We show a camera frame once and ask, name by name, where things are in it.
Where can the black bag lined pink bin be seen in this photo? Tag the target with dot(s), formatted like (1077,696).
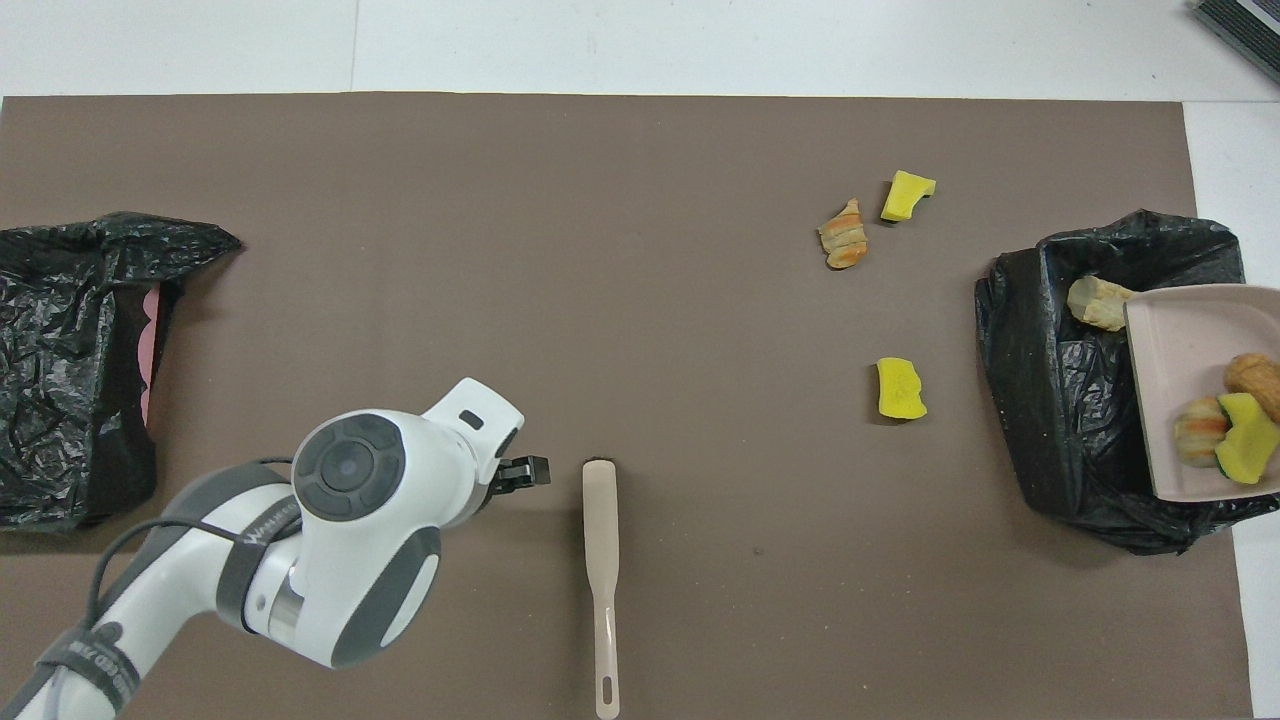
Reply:
(60,400)

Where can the beige plastic dustpan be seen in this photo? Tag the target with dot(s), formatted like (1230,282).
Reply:
(1180,360)

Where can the pale bread piece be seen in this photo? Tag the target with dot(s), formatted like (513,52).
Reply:
(1198,432)

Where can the brown table mat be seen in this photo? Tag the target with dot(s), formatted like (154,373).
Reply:
(400,250)

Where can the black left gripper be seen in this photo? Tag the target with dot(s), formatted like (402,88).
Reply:
(502,482)

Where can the brown round bun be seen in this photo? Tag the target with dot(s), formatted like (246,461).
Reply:
(1255,378)

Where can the beige hand brush black bristles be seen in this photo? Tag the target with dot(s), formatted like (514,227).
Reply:
(600,520)

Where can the sliced orange bread toy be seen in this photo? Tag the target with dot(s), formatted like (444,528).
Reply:
(843,238)

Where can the dark grey ribbed object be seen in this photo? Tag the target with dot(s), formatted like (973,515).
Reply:
(1245,30)

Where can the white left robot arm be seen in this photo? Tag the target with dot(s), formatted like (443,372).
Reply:
(340,580)

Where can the pale tan bread chunk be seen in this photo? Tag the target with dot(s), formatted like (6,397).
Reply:
(1095,302)

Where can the yellow sponge piece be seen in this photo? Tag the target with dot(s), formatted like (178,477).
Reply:
(907,196)
(900,390)
(1248,445)

